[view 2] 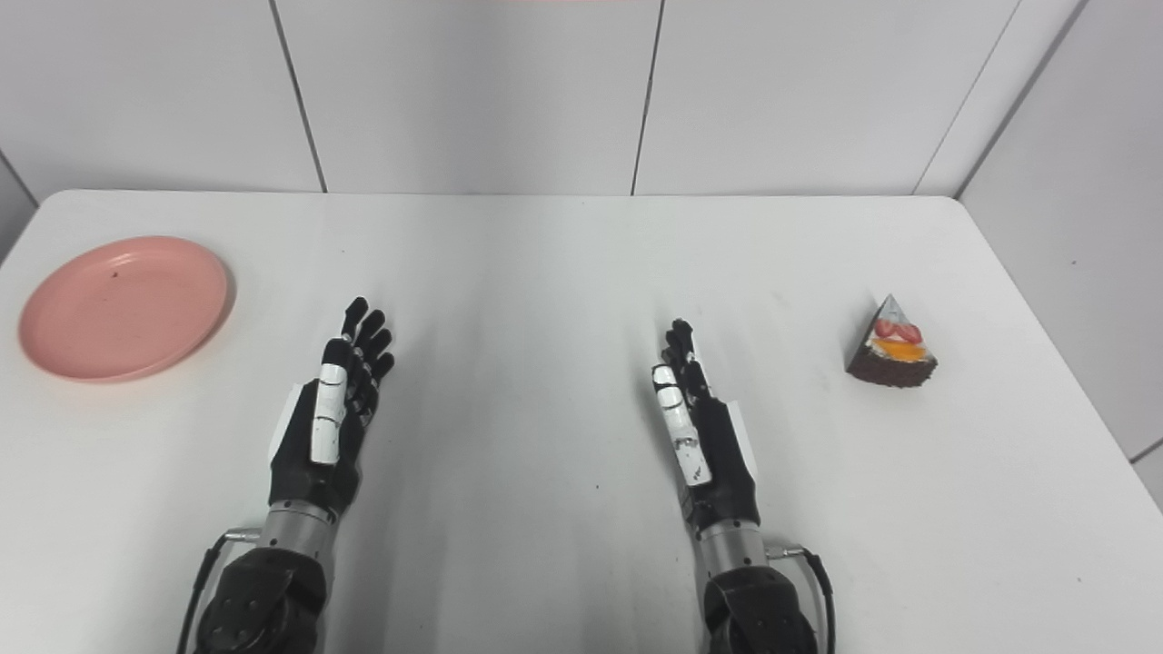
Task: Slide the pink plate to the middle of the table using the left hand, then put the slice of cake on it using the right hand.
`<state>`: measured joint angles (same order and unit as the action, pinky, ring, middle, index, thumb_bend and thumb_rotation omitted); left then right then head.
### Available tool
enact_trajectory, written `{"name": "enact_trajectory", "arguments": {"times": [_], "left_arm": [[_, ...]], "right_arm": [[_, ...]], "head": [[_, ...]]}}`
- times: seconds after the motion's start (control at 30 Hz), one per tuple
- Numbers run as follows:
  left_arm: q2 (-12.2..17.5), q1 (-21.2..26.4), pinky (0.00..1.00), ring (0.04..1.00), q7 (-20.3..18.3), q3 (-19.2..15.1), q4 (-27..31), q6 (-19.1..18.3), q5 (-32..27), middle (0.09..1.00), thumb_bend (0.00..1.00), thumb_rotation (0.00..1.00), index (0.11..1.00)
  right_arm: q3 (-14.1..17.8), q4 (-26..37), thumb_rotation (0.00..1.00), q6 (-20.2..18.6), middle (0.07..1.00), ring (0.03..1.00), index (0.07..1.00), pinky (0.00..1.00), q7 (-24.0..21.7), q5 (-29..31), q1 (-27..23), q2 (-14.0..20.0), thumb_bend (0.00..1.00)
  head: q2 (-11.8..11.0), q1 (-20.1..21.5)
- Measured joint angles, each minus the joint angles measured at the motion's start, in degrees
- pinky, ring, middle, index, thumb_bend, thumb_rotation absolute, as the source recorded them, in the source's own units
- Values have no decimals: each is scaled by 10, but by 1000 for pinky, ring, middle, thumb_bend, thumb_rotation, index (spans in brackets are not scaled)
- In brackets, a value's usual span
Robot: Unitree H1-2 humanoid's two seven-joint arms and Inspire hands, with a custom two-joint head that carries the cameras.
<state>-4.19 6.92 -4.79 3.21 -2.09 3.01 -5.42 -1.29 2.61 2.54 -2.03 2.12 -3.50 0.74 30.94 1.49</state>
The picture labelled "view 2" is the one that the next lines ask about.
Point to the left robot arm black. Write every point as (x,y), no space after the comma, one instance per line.
(273,581)

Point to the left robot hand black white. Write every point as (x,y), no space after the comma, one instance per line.
(327,427)

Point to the small red orange object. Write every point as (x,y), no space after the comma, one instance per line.
(892,347)

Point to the pink plate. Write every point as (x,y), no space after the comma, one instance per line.
(124,307)

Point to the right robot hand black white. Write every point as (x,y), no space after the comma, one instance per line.
(704,427)

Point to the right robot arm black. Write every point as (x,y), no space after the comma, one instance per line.
(750,590)

